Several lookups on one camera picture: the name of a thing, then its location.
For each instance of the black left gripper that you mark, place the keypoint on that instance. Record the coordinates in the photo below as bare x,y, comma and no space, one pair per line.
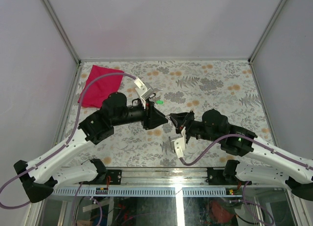
152,118

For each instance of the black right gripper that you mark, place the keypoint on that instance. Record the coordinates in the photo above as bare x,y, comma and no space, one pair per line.
182,119

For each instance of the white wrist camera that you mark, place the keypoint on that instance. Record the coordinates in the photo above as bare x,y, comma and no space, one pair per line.
144,91
178,143

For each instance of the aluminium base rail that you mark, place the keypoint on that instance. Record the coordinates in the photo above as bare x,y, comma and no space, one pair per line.
159,182

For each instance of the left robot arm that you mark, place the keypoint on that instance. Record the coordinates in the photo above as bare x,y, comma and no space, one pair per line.
41,176

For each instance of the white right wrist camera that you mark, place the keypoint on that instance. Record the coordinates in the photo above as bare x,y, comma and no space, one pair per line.
178,143

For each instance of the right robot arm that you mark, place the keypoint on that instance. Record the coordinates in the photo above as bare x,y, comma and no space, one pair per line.
282,168

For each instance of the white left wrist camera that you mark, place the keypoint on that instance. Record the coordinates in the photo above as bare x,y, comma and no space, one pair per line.
144,91

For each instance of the magenta cloth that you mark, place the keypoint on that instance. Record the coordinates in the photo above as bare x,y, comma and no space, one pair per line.
100,90

